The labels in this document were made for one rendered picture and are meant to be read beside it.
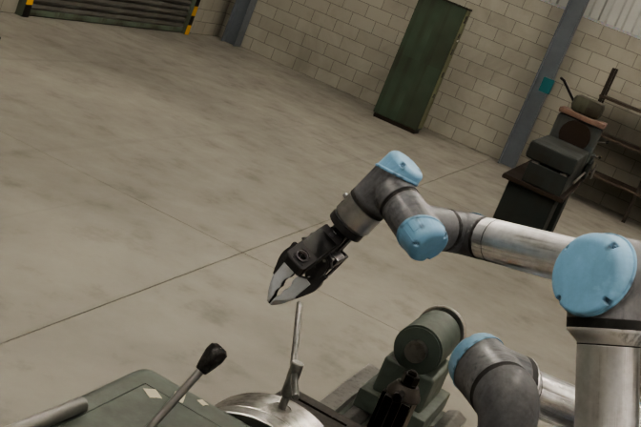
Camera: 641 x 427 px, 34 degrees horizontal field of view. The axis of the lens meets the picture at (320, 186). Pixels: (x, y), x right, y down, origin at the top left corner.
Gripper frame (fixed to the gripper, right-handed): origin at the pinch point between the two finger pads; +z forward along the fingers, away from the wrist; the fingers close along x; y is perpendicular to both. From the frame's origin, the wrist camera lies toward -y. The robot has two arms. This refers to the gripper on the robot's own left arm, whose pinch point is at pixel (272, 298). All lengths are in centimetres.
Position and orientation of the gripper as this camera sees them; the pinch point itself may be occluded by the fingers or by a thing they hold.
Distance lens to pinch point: 190.0
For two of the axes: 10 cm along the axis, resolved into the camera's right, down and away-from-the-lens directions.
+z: -6.6, 6.9, 3.0
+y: 3.5, -0.8, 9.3
